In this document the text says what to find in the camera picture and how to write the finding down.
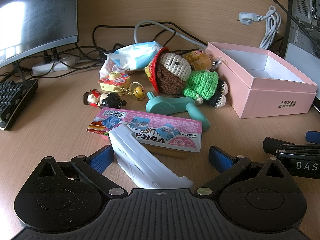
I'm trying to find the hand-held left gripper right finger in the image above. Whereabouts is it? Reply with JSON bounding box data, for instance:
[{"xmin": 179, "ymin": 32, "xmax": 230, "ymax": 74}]
[{"xmin": 196, "ymin": 145, "xmax": 293, "ymax": 198}]

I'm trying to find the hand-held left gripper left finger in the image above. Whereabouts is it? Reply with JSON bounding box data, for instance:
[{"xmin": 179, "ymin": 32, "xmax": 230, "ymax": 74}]
[{"xmin": 32, "ymin": 145, "xmax": 128, "ymax": 198}]

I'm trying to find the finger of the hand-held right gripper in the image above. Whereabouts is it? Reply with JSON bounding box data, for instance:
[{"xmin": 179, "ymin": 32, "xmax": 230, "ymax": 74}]
[
  {"xmin": 262, "ymin": 137, "xmax": 320, "ymax": 155},
  {"xmin": 305, "ymin": 131, "xmax": 320, "ymax": 143}
]

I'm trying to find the white plastic case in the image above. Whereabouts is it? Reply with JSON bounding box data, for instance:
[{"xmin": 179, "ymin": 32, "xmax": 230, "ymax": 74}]
[{"xmin": 108, "ymin": 123, "xmax": 194, "ymax": 189}]

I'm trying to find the pink cardboard box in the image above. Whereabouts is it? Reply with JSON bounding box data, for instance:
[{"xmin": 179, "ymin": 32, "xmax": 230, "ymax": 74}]
[{"xmin": 207, "ymin": 42, "xmax": 318, "ymax": 119}]

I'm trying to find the pink snack pack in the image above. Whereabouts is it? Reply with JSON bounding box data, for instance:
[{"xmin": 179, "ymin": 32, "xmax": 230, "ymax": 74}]
[{"xmin": 87, "ymin": 107, "xmax": 202, "ymax": 160}]

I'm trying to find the teal plastic hand tool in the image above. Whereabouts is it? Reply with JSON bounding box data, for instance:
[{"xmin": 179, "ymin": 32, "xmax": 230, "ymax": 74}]
[{"xmin": 146, "ymin": 91, "xmax": 210, "ymax": 132}]

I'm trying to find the crochet doll green dress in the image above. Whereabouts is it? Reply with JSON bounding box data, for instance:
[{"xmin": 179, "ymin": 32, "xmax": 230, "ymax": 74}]
[{"xmin": 145, "ymin": 47, "xmax": 228, "ymax": 108}]

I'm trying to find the golden bun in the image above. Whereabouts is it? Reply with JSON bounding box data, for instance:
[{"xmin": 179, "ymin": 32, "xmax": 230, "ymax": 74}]
[{"xmin": 184, "ymin": 49, "xmax": 223, "ymax": 71}]

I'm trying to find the pink dotted packet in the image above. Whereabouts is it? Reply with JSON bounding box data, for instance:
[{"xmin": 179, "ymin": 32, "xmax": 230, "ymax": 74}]
[{"xmin": 99, "ymin": 59, "xmax": 120, "ymax": 79}]

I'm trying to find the black keyboard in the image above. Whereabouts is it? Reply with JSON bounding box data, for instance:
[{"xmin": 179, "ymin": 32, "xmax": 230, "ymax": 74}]
[{"xmin": 0, "ymin": 79, "xmax": 38, "ymax": 131}]

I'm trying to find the white power strip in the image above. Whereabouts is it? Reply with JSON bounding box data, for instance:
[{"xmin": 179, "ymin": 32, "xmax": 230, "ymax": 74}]
[{"xmin": 32, "ymin": 55, "xmax": 80, "ymax": 75}]

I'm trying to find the blue white tissue packet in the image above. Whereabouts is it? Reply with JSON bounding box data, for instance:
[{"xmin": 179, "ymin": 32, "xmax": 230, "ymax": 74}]
[{"xmin": 107, "ymin": 41, "xmax": 163, "ymax": 71}]

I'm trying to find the computer case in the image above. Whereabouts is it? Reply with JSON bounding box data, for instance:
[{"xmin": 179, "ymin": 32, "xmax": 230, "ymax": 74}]
[{"xmin": 284, "ymin": 0, "xmax": 320, "ymax": 67}]

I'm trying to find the curved computer monitor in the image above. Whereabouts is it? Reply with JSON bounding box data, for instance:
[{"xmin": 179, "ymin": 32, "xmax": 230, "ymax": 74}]
[{"xmin": 0, "ymin": 0, "xmax": 79, "ymax": 69}]

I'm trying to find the small figure keychain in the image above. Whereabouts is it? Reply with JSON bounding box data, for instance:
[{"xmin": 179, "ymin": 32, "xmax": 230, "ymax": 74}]
[{"xmin": 83, "ymin": 89, "xmax": 127, "ymax": 108}]

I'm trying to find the yellow toy camera keychain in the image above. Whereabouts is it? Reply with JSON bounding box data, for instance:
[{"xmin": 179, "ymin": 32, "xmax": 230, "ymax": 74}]
[{"xmin": 99, "ymin": 71, "xmax": 145, "ymax": 102}]

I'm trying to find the white power cable with plug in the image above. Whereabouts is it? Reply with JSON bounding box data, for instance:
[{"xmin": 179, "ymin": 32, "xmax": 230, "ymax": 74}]
[{"xmin": 237, "ymin": 5, "xmax": 282, "ymax": 49}]

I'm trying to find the black cable bundle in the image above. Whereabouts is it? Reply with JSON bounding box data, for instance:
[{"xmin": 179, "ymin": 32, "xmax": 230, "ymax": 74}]
[{"xmin": 42, "ymin": 24, "xmax": 208, "ymax": 67}]

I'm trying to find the grey cable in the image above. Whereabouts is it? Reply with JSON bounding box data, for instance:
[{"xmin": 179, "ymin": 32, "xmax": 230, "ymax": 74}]
[{"xmin": 134, "ymin": 20, "xmax": 208, "ymax": 49}]

